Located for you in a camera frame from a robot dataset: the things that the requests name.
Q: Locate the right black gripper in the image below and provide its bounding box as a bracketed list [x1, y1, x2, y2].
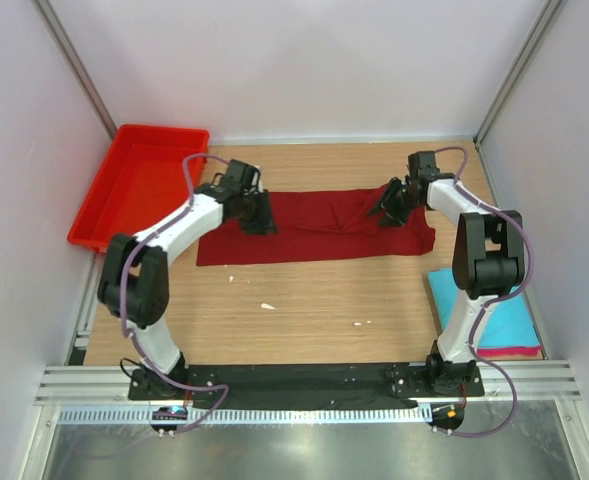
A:
[367, 177, 423, 228]

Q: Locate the dark red t-shirt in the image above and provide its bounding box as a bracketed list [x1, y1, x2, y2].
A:
[196, 186, 436, 267]

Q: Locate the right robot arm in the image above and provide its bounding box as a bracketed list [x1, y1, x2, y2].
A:
[369, 151, 530, 398]

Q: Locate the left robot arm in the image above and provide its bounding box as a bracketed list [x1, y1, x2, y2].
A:
[97, 153, 277, 400]

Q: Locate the red plastic bin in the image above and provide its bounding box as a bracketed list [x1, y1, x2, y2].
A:
[67, 124, 209, 253]

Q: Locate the folded blue t-shirt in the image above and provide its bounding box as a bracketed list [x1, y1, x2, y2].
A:
[428, 268, 542, 351]

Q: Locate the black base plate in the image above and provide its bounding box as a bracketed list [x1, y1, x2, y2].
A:
[126, 361, 485, 412]

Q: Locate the white slotted cable duct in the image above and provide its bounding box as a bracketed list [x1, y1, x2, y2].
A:
[58, 404, 432, 426]

